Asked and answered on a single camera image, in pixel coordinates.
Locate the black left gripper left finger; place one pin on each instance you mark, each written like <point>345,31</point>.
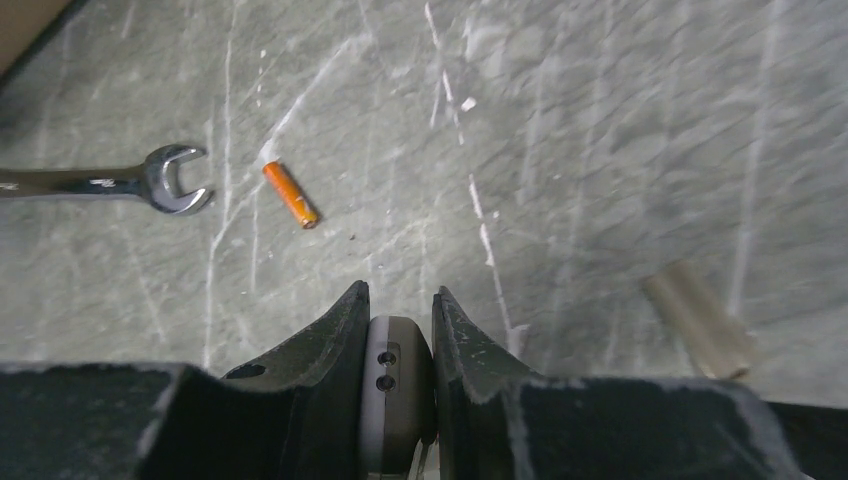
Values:
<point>290,413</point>

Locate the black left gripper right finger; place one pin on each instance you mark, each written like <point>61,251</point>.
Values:
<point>500,419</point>

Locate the white remote control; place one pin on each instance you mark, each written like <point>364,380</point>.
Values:
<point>398,421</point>

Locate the orange AAA battery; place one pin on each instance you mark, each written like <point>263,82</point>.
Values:
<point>291,194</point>

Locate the beige battery compartment cover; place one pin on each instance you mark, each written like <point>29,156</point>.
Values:
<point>718,345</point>

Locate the silver open-end wrench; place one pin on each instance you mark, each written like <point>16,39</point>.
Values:
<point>155,182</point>

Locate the tan plastic toolbox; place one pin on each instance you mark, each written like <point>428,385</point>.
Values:
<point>27,27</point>

